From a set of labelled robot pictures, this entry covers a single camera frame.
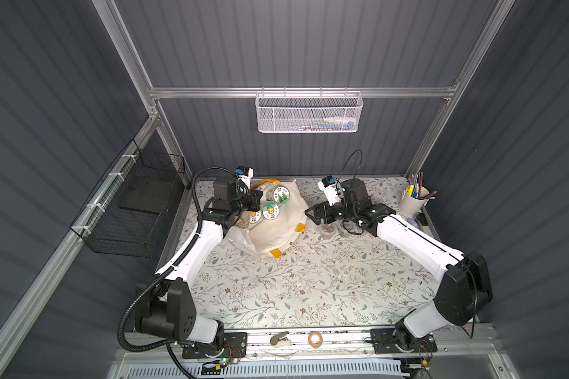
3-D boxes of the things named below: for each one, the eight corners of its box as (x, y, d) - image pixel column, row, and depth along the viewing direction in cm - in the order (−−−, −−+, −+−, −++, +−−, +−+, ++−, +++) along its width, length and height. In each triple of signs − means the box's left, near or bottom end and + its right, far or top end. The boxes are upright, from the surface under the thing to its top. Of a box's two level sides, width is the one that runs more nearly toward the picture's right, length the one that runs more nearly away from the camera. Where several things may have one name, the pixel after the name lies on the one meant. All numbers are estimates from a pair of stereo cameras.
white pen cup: (399, 215, 108) (409, 200, 99) (394, 201, 114) (403, 185, 105) (422, 215, 108) (434, 200, 99) (416, 201, 114) (426, 185, 105)
